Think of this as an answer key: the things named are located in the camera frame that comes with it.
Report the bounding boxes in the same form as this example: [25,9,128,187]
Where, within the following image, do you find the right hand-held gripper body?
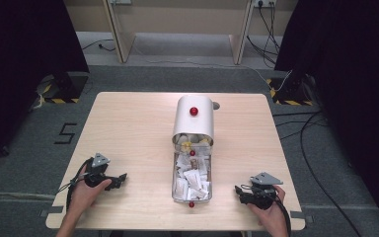
[240,172,284,210]

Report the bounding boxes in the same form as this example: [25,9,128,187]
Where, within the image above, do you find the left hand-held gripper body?
[83,152,114,190]

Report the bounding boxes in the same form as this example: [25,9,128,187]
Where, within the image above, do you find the clear tray of paper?
[171,143,213,203]

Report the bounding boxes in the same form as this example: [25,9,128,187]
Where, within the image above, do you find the person's left hand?
[66,164,113,218]

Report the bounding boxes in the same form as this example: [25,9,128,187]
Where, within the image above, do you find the person's right hand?
[246,185,287,231]

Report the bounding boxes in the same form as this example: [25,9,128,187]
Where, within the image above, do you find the light wooden table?
[44,91,306,232]

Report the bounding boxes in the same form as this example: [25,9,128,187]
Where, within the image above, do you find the pile of white sachets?
[174,152,211,201]

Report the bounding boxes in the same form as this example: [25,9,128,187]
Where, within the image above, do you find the yellow and white packets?
[177,133,211,153]

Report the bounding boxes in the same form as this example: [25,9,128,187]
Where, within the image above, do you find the black stand base striped tape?
[33,71,90,105]
[265,74,314,107]

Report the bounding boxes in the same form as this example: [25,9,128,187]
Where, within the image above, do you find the black curtain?
[273,0,379,236]
[0,0,91,172]

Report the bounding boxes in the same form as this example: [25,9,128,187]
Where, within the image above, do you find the beige wooden desk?
[62,0,299,65]

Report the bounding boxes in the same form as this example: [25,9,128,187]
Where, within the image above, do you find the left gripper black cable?
[57,157,95,211]

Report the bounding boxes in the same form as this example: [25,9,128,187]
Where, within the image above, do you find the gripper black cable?
[240,184,292,237]
[57,157,95,211]

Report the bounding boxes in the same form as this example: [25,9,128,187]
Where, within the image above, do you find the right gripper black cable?
[240,184,292,237]

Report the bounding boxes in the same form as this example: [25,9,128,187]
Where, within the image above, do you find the long black floor cable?
[271,111,364,237]

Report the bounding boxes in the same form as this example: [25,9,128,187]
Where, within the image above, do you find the bundle of black cables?
[246,0,282,69]

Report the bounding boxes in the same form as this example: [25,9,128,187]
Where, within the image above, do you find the white wall socket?
[253,0,277,9]

